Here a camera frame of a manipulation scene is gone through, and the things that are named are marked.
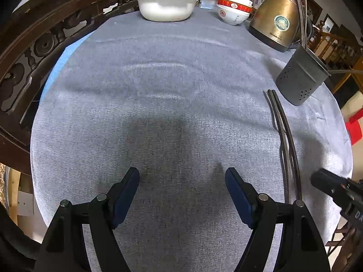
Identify dark metal chopstick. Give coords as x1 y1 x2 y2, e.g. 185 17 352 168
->
268 90 302 200
267 89 290 203
296 0 307 49

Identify red plastic chair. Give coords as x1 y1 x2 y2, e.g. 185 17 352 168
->
345 110 362 146

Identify chopstick in holder leaning right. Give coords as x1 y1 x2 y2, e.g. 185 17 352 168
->
327 69 363 74

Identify grey perforated utensil holder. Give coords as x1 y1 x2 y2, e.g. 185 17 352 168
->
276 44 330 106

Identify gold electric kettle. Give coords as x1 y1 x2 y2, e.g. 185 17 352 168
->
249 0 311 52

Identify grey tablecloth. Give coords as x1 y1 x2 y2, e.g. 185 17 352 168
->
29 5 355 272

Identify red white stacked bowls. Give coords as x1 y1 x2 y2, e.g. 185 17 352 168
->
217 0 253 26

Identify dark carved wooden chair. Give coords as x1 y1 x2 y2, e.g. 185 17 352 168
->
1 0 138 175

